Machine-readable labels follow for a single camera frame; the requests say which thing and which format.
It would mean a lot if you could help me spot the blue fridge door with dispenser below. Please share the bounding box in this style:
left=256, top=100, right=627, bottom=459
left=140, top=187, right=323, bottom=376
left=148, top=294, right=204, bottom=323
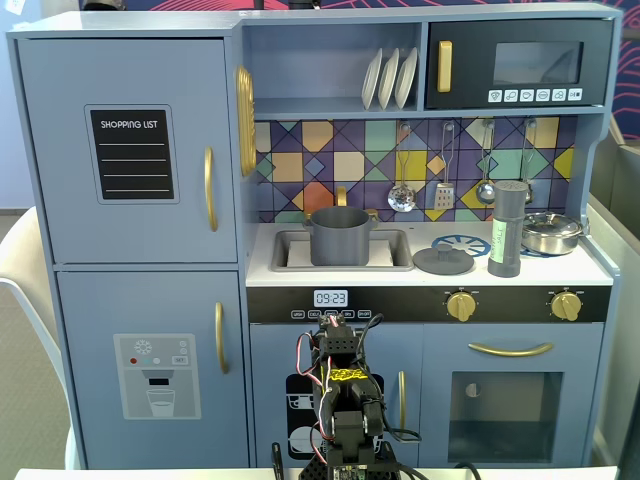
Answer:
left=55, top=271, right=250, bottom=470

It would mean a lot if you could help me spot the gray toy sink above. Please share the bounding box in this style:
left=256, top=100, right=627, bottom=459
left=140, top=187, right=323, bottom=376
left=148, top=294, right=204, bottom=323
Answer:
left=269, top=228, right=415, bottom=273

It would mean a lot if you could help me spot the gray plastic pot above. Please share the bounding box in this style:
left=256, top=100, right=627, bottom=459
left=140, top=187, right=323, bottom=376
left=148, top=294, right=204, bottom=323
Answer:
left=302, top=206, right=380, bottom=267

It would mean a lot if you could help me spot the blue fridge door with chalkboard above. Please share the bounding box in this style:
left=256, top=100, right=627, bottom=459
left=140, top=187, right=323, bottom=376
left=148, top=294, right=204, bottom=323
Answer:
left=17, top=38, right=239, bottom=265

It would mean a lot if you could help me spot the gold oven handle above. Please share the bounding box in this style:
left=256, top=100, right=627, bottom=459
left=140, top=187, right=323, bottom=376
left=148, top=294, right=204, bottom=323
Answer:
left=468, top=341, right=555, bottom=358

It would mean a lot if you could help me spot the steel hanging utensil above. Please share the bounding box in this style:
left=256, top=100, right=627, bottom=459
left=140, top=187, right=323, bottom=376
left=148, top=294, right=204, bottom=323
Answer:
left=519, top=117, right=539, bottom=205

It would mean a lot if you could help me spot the blue toy kitchen unit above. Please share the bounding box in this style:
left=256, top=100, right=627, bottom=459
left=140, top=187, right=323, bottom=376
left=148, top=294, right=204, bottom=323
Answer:
left=5, top=3, right=624, bottom=471

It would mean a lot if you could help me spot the black microwave door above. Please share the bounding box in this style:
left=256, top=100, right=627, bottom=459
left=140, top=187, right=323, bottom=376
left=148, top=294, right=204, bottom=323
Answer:
left=424, top=18, right=615, bottom=110

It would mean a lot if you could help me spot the white toy plate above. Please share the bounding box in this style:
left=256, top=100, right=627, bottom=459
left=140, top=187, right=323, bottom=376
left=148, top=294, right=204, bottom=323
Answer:
left=393, top=47, right=419, bottom=110
left=377, top=47, right=401, bottom=111
left=360, top=47, right=384, bottom=111

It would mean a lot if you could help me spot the black white dishwasher sticker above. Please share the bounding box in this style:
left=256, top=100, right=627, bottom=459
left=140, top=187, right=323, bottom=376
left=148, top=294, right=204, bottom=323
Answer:
left=285, top=373, right=386, bottom=460

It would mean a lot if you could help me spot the steel ladle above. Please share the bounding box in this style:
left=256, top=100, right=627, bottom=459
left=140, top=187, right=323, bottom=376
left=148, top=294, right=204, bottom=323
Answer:
left=474, top=118, right=497, bottom=206

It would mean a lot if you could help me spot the blue oven door with window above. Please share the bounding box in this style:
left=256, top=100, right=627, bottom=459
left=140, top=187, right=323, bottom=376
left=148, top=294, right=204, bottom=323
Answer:
left=422, top=323, right=605, bottom=466

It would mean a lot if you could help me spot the gray salt shaker green label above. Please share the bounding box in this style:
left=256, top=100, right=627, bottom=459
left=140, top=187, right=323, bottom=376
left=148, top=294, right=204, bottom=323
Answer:
left=487, top=180, right=527, bottom=278

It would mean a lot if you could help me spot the gold stove knob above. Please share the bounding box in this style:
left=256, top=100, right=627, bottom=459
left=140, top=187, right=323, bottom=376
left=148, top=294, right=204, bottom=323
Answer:
left=550, top=291, right=583, bottom=323
left=446, top=291, right=477, bottom=323

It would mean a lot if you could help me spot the blue dishwasher door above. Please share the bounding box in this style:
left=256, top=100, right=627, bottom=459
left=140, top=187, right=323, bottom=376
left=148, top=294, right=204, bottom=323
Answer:
left=249, top=323, right=424, bottom=469

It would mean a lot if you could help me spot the red white servo cable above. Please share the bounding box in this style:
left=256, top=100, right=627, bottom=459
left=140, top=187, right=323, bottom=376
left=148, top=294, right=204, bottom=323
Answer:
left=296, top=332, right=332, bottom=451

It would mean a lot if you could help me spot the curved gold fridge handle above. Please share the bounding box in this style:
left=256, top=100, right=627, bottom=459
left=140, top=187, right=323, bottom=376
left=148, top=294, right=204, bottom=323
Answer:
left=214, top=301, right=230, bottom=375
left=203, top=145, right=220, bottom=233

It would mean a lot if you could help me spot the white chair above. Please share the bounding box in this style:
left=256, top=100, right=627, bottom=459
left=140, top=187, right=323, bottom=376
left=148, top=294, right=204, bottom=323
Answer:
left=0, top=207, right=84, bottom=471

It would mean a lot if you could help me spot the gold toy faucet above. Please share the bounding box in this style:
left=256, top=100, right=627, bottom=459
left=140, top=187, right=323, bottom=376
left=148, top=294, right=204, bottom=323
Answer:
left=303, top=185, right=380, bottom=222

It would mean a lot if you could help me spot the steel slotted spatula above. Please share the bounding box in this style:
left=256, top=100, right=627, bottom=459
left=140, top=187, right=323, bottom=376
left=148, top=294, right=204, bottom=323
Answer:
left=432, top=121, right=457, bottom=211

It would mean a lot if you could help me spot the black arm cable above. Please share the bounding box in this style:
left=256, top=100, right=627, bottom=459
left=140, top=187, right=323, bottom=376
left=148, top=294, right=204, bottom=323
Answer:
left=378, top=397, right=424, bottom=445

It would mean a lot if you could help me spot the gray side cabinet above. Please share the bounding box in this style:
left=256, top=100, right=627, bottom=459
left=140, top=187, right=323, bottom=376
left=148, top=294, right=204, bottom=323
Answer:
left=587, top=134, right=640, bottom=471

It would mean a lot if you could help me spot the gray water dispenser sticker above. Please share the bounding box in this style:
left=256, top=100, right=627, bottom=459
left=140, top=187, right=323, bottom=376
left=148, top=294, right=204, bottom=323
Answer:
left=113, top=333, right=202, bottom=420

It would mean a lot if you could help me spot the black control panel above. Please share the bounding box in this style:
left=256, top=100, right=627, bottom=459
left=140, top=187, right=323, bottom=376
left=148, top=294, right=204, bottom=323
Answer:
left=246, top=285, right=614, bottom=324

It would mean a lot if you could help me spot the gold microwave handle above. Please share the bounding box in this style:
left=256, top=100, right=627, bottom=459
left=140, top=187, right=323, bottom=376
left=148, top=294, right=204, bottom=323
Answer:
left=436, top=40, right=454, bottom=94

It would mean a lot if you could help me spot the steel skimmer spoon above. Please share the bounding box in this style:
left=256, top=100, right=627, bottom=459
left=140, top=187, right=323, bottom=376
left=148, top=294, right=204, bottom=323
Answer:
left=387, top=122, right=417, bottom=214

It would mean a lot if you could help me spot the gold toy telephone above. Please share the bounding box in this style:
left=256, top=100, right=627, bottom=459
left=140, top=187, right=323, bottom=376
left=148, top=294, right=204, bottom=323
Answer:
left=234, top=64, right=257, bottom=178

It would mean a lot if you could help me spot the black shopping list chalkboard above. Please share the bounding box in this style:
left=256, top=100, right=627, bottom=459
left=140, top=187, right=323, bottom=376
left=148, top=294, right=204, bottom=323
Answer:
left=83, top=103, right=180, bottom=205

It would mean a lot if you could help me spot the gray pot lid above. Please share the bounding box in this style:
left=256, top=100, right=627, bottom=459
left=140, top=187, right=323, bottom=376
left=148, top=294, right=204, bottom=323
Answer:
left=412, top=243, right=475, bottom=276

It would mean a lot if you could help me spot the steel pot with lid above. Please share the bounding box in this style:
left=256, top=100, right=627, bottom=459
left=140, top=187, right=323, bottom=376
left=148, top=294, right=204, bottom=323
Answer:
left=521, top=211, right=586, bottom=256

